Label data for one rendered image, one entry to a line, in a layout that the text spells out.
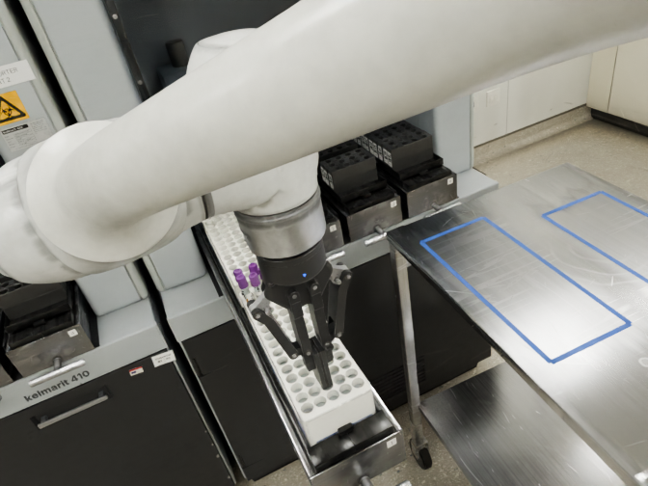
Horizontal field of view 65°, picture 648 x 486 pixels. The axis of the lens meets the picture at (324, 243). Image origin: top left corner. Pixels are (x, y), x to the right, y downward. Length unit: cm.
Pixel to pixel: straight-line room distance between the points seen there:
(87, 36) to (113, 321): 56
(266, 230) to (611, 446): 47
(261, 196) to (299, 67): 27
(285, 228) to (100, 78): 57
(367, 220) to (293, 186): 68
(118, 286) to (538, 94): 251
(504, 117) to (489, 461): 207
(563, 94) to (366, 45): 308
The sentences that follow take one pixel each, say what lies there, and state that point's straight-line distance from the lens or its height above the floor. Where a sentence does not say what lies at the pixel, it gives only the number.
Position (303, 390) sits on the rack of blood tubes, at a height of 87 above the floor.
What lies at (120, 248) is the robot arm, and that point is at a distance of 39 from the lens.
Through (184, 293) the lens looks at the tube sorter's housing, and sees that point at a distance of 115.
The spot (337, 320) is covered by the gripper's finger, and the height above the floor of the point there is 97.
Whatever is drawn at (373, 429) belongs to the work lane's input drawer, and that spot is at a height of 82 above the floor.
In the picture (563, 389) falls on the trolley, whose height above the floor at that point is 82.
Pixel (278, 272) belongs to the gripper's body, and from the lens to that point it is 53.
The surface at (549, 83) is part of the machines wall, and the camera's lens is 315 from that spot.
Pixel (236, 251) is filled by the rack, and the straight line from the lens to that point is 98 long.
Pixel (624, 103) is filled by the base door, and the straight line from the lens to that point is 325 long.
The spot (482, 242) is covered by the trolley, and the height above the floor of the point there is 82.
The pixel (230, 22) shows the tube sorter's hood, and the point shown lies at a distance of 99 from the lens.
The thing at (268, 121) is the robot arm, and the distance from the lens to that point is 21.
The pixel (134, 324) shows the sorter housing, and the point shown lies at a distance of 113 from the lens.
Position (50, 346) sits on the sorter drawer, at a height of 78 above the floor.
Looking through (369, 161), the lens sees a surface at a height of 87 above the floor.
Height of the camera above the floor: 141
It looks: 35 degrees down
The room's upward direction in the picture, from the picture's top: 12 degrees counter-clockwise
